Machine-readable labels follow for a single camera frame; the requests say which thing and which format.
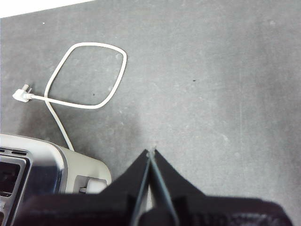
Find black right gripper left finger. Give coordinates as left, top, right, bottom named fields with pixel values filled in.
left=13, top=149, right=151, bottom=226

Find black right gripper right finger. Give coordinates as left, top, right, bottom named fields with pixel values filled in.
left=152, top=149, right=293, bottom=226

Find grey toaster lever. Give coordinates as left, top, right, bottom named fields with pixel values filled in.
left=79, top=178, right=108, bottom=194

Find cream two-slot toaster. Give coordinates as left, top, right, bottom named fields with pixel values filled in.
left=0, top=133, right=112, bottom=226

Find white toaster power cord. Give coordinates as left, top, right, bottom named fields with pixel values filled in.
left=12, top=42, right=127, bottom=152

